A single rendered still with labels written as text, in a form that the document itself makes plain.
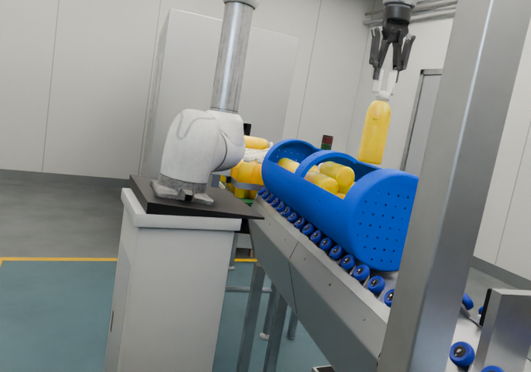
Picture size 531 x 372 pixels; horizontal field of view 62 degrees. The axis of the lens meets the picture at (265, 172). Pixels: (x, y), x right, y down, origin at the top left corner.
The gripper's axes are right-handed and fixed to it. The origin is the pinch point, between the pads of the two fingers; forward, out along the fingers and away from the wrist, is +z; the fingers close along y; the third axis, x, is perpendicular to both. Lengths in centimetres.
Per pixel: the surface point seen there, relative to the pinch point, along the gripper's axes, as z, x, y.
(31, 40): -18, 475, -175
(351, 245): 44.6, -11.7, -8.4
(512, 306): 40, -55, 1
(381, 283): 49, -26, -7
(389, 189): 28.6, -12.1, 0.1
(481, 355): 50, -54, -3
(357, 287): 54, -18, -8
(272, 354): 130, 70, 9
